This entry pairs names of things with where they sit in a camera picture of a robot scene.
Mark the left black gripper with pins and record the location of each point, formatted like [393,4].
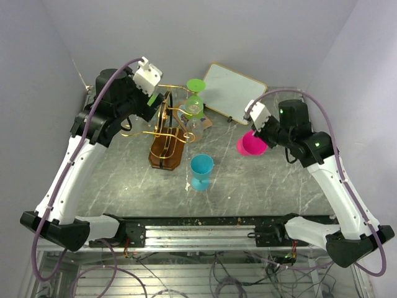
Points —
[144,110]

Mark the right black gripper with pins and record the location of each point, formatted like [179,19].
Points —
[262,133]

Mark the green wine glass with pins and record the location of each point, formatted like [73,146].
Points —
[152,99]
[195,102]

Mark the pink wine glass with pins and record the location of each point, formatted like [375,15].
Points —
[249,145]

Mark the gold wine glass rack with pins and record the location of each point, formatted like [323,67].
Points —
[168,138]

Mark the clear wine glass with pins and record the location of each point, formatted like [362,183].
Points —
[191,119]

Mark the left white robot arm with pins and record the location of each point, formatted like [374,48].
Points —
[119,94]

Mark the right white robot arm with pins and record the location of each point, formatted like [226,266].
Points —
[357,232]

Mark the blue wine glass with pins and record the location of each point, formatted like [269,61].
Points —
[201,166]

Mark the small illustrated book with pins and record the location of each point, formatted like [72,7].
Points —
[206,121]

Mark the gold framed whiteboard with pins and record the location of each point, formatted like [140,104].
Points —
[228,92]

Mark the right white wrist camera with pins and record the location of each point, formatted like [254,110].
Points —
[257,114]

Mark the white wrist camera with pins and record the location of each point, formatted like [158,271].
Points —
[147,76]
[257,114]

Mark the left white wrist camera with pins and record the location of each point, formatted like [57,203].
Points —
[147,76]

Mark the aluminium rail frame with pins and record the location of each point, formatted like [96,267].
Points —
[258,256]

